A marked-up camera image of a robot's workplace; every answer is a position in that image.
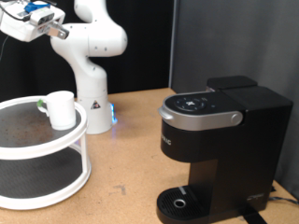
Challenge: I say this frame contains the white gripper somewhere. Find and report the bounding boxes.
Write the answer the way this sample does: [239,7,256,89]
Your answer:
[0,4,70,43]

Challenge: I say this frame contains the white mug green-taped handle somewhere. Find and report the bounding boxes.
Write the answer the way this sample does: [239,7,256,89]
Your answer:
[36,90,78,131]

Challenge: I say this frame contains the black Keurig coffee machine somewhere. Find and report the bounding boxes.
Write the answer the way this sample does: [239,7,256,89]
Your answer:
[155,75,293,224]

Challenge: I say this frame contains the black backdrop curtain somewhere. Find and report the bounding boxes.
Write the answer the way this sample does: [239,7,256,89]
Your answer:
[0,0,176,102]

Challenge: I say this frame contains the white two-tier turntable shelf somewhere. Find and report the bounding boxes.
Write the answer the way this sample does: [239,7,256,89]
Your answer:
[0,95,93,210]

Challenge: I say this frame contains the grey backdrop curtain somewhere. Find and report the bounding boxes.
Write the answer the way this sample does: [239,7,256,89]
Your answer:
[169,0,299,200]

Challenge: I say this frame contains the black tape strip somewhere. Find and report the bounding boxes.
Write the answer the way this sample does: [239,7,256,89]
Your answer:
[239,206,269,224]

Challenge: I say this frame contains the black robot camera cable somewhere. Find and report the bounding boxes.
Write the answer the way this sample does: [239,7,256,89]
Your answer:
[0,0,59,21]

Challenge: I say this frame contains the braided grey power cord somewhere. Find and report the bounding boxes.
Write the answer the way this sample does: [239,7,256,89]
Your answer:
[267,195,299,206]

